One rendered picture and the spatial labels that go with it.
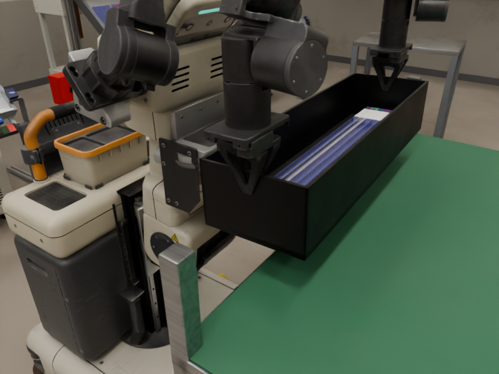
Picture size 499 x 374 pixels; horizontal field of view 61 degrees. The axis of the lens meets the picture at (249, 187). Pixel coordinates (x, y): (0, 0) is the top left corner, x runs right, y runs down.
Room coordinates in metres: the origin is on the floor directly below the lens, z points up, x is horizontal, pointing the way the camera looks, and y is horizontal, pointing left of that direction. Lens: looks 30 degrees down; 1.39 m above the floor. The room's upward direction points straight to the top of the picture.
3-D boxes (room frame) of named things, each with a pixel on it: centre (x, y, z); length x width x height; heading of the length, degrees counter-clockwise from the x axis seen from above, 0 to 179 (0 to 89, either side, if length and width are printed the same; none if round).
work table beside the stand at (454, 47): (3.17, -1.15, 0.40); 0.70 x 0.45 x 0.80; 60
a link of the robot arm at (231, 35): (0.50, 0.00, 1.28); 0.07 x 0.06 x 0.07; 40
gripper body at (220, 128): (0.50, 0.00, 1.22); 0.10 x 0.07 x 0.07; 146
